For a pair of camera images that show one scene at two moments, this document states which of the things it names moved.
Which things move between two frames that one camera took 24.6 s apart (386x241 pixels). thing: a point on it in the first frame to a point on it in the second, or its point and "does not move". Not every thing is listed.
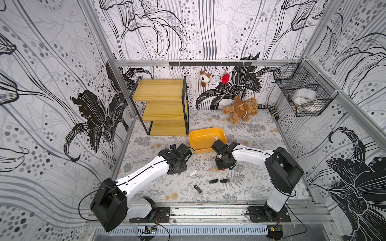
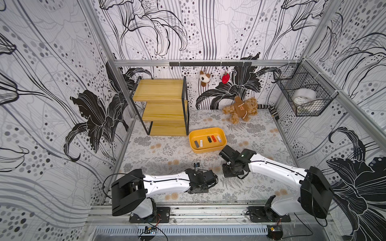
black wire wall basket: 307,94 does not move
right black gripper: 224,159 to 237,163
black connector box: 275,232 does not move
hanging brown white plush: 204,78 does not move
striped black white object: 271,108 does not move
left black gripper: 183,168 to 205,190
